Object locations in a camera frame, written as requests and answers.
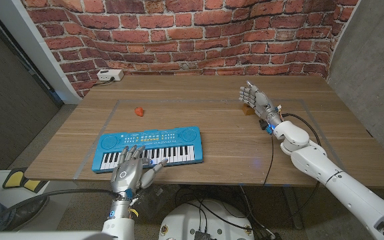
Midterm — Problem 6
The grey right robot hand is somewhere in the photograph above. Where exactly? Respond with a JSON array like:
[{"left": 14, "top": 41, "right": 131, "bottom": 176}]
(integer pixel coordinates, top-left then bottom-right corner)
[{"left": 239, "top": 80, "right": 278, "bottom": 117}]

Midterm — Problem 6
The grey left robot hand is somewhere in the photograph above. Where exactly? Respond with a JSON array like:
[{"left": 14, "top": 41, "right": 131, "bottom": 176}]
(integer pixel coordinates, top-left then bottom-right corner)
[{"left": 110, "top": 145, "right": 169, "bottom": 198}]

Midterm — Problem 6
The blue toy piano keyboard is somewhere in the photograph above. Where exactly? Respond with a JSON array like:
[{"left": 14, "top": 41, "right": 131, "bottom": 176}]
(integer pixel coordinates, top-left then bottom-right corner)
[{"left": 91, "top": 125, "right": 204, "bottom": 174}]

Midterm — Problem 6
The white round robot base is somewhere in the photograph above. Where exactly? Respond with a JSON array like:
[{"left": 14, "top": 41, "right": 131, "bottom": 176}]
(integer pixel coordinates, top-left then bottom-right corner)
[{"left": 158, "top": 199, "right": 255, "bottom": 240}]

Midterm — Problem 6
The orange block with holes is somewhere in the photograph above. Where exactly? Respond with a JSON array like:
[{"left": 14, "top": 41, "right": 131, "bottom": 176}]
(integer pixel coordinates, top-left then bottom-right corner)
[{"left": 241, "top": 103, "right": 256, "bottom": 116}]

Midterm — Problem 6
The clear plastic bag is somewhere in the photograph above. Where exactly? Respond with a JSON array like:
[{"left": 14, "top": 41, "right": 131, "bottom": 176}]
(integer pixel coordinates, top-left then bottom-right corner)
[{"left": 130, "top": 185, "right": 176, "bottom": 217}]

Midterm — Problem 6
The white floor platform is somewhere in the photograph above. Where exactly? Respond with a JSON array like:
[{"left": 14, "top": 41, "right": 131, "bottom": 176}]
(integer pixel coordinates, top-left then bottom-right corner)
[{"left": 0, "top": 169, "right": 78, "bottom": 233}]

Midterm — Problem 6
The printed red brick backdrop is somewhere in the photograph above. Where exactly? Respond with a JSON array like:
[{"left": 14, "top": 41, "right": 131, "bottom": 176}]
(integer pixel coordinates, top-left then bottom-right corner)
[{"left": 20, "top": 0, "right": 359, "bottom": 99}]

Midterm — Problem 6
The white power strip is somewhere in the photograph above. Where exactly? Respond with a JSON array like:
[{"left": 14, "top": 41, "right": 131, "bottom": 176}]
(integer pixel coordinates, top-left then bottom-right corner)
[{"left": 96, "top": 69, "right": 125, "bottom": 82}]

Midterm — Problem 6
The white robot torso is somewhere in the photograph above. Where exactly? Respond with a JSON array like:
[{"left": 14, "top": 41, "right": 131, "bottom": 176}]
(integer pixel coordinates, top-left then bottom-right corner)
[{"left": 0, "top": 231, "right": 115, "bottom": 240}]

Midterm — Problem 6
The black shoe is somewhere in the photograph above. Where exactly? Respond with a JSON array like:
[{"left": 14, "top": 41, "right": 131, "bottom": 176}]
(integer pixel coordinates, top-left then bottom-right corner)
[{"left": 1, "top": 196, "right": 50, "bottom": 231}]

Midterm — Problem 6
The grey table leg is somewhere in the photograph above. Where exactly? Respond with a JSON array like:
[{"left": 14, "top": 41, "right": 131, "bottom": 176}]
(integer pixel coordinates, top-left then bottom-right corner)
[{"left": 281, "top": 186, "right": 305, "bottom": 230}]

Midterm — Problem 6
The yellow black foot pedal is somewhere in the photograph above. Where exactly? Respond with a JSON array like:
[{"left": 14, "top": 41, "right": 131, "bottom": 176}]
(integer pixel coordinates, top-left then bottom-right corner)
[{"left": 2, "top": 168, "right": 48, "bottom": 194}]

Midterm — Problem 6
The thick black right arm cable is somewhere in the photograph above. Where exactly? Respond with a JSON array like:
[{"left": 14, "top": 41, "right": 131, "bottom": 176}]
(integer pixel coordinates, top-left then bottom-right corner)
[{"left": 281, "top": 112, "right": 323, "bottom": 149}]

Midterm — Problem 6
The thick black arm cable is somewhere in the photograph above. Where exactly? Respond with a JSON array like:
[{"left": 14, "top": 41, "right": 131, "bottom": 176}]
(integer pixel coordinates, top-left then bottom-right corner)
[
  {"left": 281, "top": 112, "right": 323, "bottom": 149},
  {"left": 0, "top": 189, "right": 119, "bottom": 231}
]

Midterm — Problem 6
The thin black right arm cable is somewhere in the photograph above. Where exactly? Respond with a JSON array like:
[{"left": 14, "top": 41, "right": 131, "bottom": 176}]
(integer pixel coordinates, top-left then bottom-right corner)
[{"left": 263, "top": 135, "right": 275, "bottom": 186}]

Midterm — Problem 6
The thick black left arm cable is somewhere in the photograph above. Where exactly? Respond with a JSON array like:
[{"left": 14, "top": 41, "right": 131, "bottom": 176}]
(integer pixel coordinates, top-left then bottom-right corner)
[{"left": 0, "top": 189, "right": 119, "bottom": 231}]

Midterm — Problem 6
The black power strip cable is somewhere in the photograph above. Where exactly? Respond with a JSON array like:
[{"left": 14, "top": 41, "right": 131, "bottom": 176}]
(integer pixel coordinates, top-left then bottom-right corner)
[{"left": 93, "top": 77, "right": 115, "bottom": 87}]

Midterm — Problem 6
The white door frame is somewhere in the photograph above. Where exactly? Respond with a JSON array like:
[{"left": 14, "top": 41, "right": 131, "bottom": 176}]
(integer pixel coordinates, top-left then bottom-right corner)
[{"left": 0, "top": 0, "right": 81, "bottom": 104}]

